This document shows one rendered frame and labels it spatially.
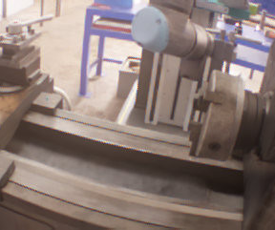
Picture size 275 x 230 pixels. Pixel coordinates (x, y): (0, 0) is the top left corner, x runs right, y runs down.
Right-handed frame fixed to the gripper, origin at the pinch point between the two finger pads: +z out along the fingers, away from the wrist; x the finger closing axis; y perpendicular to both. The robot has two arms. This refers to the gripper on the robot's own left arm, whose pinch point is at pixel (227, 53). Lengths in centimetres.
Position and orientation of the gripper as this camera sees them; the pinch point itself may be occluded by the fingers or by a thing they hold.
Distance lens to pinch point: 92.5
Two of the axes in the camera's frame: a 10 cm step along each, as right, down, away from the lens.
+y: 2.1, -9.6, -1.9
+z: 7.1, 0.2, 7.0
